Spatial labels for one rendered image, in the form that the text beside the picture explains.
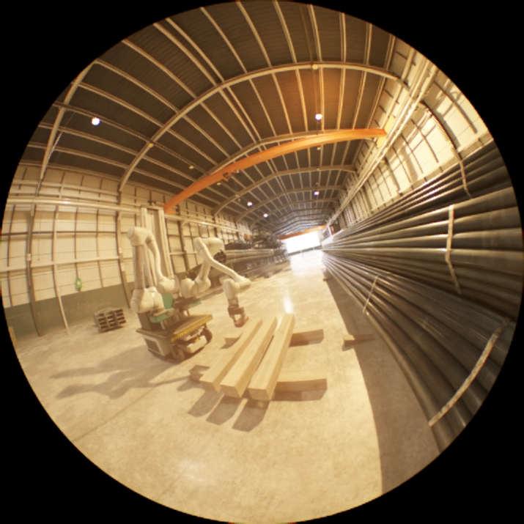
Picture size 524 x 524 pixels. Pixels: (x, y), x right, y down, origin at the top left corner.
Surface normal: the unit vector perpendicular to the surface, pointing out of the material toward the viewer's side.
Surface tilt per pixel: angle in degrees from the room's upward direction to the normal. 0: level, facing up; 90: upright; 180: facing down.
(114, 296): 90
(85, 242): 90
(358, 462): 0
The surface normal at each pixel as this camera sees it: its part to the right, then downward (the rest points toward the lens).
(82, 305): 0.92, -0.23
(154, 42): 0.39, 0.92
